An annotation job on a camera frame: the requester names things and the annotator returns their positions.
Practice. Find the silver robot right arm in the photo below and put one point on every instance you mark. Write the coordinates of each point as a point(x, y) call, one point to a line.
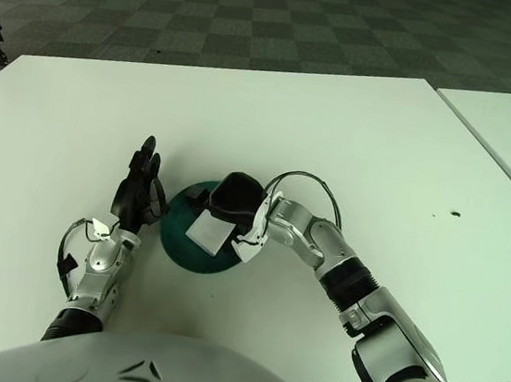
point(315, 235)

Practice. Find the white cube charger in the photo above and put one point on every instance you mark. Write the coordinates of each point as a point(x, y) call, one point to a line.
point(210, 232)

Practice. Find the white table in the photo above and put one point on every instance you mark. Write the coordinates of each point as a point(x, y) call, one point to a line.
point(509, 133)

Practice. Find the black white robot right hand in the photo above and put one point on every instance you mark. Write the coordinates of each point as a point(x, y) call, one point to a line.
point(236, 195)

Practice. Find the silver robot torso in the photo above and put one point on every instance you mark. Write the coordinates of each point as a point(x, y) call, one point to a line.
point(121, 370)

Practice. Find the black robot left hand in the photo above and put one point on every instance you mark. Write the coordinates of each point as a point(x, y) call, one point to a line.
point(131, 199)

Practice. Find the green round plate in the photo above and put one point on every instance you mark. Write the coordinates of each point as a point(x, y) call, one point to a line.
point(180, 237)

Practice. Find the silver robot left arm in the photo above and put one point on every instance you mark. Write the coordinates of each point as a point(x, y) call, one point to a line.
point(97, 265)

